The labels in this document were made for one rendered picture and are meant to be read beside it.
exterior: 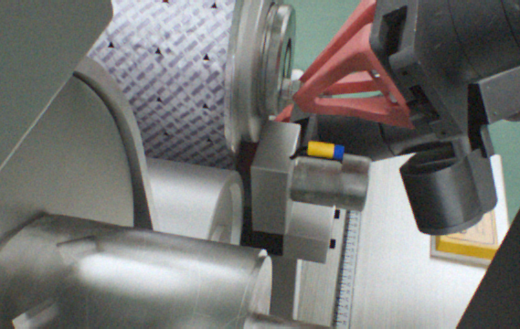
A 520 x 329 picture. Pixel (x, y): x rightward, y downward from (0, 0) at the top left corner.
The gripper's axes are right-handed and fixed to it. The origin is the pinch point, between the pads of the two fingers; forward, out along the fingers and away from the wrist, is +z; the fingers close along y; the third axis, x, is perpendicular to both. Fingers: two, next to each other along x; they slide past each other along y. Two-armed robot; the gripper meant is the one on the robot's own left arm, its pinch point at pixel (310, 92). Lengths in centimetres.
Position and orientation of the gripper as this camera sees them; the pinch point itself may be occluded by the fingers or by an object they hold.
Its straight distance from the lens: 36.6
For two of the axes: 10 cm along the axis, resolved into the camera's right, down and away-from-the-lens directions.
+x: -5.9, -6.2, -5.1
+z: -7.7, 2.5, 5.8
